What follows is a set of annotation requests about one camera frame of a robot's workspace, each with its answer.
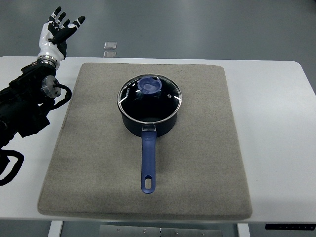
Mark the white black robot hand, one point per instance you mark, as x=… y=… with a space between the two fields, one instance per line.
x=55 y=33

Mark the glass lid blue knob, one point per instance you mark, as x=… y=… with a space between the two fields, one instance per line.
x=149 y=98

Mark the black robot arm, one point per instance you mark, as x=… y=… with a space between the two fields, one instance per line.
x=26 y=102

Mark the upper silver floor plate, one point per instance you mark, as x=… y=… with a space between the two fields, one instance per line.
x=110 y=45

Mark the silver floor plate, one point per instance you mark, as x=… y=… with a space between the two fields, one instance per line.
x=110 y=45
x=109 y=54

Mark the lower silver floor plate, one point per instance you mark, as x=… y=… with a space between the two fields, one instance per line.
x=109 y=54

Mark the beige fabric mat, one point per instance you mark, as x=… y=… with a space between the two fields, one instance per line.
x=95 y=170

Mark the white table leg left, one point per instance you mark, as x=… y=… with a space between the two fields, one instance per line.
x=55 y=229

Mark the white table leg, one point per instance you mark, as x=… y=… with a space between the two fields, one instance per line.
x=55 y=229
x=243 y=230

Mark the white table leg right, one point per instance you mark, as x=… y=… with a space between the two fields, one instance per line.
x=243 y=230

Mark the black table control panel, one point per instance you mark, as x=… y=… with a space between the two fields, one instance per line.
x=292 y=227

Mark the dark saucepan blue handle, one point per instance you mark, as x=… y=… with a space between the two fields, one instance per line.
x=149 y=128

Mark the grey metal base plate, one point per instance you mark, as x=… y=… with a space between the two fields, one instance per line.
x=131 y=231

